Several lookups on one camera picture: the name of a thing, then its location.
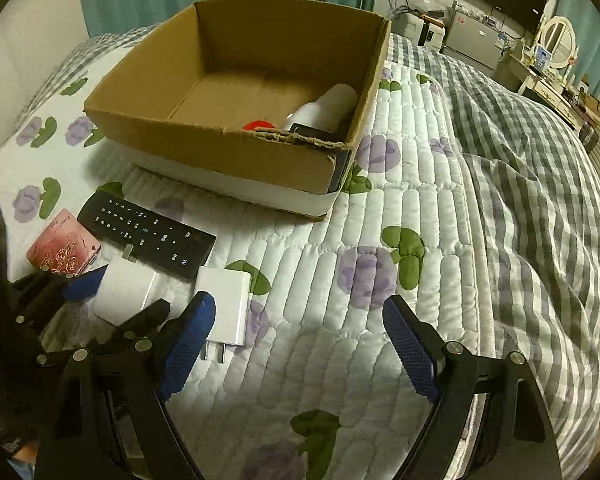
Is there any white printer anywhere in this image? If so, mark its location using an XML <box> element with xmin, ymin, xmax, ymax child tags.
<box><xmin>394</xmin><ymin>9</ymin><xmax>449</xmax><ymax>52</ymax></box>

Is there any pink rose-print box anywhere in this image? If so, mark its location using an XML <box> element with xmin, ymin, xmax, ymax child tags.
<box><xmin>26</xmin><ymin>209</ymin><xmax>102</xmax><ymax>279</ymax></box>

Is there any black flat device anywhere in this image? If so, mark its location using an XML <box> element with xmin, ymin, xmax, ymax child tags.
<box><xmin>288</xmin><ymin>123</ymin><xmax>335</xmax><ymax>144</ymax></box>

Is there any oval white-framed mirror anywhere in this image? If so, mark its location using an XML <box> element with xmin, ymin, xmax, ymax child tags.
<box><xmin>539</xmin><ymin>16</ymin><xmax>579</xmax><ymax>72</ymax></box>

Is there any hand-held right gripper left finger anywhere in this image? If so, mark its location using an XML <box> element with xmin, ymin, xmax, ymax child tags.
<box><xmin>34</xmin><ymin>291</ymin><xmax>217</xmax><ymax>480</ymax></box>

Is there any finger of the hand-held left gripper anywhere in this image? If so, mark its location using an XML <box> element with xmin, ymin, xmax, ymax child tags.
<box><xmin>36</xmin><ymin>298</ymin><xmax>172</xmax><ymax>365</ymax></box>
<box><xmin>10</xmin><ymin>264</ymin><xmax>109</xmax><ymax>322</ymax></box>

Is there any white plastic bottle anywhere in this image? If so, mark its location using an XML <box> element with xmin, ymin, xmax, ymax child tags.
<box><xmin>284</xmin><ymin>83</ymin><xmax>358</xmax><ymax>131</ymax></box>

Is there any white charger with prongs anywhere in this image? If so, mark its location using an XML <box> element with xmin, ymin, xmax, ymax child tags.
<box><xmin>194</xmin><ymin>265</ymin><xmax>253</xmax><ymax>363</ymax></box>

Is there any grey checkered blanket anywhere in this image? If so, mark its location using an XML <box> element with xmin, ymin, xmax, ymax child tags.
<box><xmin>380</xmin><ymin>34</ymin><xmax>600</xmax><ymax>466</ymax></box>

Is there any white dressing table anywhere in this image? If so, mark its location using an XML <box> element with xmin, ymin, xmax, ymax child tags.
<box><xmin>500</xmin><ymin>15</ymin><xmax>600</xmax><ymax>133</ymax></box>

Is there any grey small fridge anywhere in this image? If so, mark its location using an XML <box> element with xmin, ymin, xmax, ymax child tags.
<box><xmin>441</xmin><ymin>6</ymin><xmax>512</xmax><ymax>70</ymax></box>

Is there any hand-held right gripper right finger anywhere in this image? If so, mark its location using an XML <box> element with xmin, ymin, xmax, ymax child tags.
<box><xmin>382</xmin><ymin>295</ymin><xmax>564</xmax><ymax>480</ymax></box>

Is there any cardboard box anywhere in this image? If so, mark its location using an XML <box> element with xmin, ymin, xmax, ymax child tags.
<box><xmin>83</xmin><ymin>0</ymin><xmax>392</xmax><ymax>223</ymax></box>

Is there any floral quilted bedspread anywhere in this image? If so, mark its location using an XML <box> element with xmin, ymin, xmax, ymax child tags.
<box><xmin>0</xmin><ymin>25</ymin><xmax>493</xmax><ymax>480</ymax></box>

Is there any grey checkered cloth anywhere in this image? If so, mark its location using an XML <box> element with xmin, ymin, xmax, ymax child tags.
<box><xmin>14</xmin><ymin>25</ymin><xmax>148</xmax><ymax>126</ymax></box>

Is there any black remote control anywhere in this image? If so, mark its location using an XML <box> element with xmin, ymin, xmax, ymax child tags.
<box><xmin>76</xmin><ymin>191</ymin><xmax>217</xmax><ymax>280</ymax></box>

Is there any white square charger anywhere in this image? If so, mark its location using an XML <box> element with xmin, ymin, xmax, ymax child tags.
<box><xmin>91</xmin><ymin>244</ymin><xmax>161</xmax><ymax>328</ymax></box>

